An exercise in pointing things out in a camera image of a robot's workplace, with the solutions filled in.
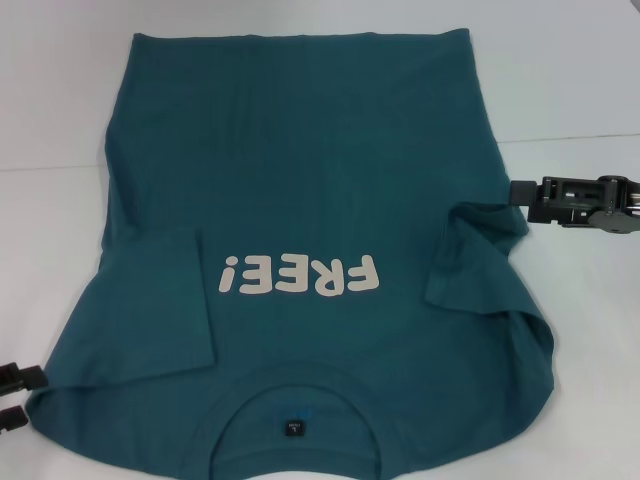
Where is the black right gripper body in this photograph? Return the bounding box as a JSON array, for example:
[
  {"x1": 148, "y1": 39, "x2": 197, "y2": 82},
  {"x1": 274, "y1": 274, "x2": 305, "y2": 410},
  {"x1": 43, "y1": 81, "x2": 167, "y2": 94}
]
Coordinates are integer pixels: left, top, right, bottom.
[{"x1": 588, "y1": 174, "x2": 640, "y2": 235}]

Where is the teal t-shirt with FREE print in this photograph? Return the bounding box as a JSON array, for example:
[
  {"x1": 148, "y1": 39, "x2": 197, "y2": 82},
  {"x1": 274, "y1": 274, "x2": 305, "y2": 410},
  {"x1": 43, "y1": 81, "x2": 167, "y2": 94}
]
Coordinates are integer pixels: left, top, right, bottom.
[{"x1": 27, "y1": 30, "x2": 556, "y2": 480}]

